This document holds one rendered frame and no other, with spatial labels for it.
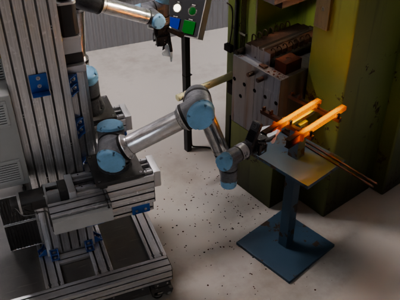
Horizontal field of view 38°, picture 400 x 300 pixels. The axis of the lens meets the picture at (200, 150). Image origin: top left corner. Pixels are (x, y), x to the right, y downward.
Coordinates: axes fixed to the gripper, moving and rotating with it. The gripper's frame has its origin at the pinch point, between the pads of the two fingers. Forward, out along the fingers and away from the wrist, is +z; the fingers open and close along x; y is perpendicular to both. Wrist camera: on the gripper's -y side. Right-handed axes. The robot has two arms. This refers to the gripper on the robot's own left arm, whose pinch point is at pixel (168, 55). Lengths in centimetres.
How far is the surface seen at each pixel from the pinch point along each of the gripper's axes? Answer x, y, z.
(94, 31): -204, 3, 75
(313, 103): 73, -50, 0
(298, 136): 95, -30, -1
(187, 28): -15.1, -17.4, -7.0
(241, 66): 15.4, -38.1, 6.9
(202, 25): -12.3, -25.2, -8.8
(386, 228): 85, -104, 94
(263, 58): 24, -47, -1
